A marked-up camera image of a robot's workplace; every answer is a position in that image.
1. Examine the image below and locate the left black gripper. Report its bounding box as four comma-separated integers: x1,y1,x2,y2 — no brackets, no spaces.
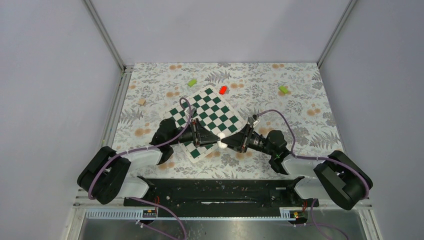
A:
169,118,221,148

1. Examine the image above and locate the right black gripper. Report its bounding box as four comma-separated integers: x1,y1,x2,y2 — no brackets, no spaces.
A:
221,123,276,157

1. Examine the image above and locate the white earbud case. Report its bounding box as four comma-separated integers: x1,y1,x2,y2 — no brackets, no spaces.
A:
217,132,228,149

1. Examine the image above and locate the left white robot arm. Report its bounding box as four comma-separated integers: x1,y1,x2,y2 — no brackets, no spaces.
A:
77,118,221,206

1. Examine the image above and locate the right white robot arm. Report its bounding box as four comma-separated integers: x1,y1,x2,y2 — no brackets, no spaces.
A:
217,124,373,210

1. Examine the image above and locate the green white chessboard mat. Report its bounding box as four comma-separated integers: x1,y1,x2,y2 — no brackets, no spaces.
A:
180,85,245,163

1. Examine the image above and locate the red block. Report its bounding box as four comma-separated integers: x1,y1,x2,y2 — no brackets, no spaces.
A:
219,85,228,95

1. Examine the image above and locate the green block left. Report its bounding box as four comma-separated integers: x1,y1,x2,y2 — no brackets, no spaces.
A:
187,78,197,87

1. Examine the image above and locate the green block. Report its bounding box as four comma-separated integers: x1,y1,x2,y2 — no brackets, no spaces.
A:
187,78,197,87
278,85,289,94

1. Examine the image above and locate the green block right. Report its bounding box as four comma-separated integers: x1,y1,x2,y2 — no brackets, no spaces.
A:
278,85,289,94

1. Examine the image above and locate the small wooden cube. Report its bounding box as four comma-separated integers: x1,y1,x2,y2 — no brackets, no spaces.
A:
137,98,146,106

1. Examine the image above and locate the floral patterned table mat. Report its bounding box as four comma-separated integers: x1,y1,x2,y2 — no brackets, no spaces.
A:
112,62,348,181

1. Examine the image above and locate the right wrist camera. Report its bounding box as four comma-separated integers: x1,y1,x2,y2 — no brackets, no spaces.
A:
247,114,260,128

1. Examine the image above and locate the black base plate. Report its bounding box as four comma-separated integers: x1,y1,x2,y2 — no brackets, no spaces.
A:
144,178,319,218

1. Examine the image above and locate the white slotted cable duct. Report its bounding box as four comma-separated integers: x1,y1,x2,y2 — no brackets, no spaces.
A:
85,207,299,221

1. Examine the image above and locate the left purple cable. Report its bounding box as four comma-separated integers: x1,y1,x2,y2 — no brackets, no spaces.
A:
87,97,194,240

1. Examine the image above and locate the purple cable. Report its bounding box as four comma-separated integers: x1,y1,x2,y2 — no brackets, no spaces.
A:
87,97,194,240
256,109,371,240

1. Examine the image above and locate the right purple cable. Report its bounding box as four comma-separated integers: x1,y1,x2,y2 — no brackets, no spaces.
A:
256,109,371,240

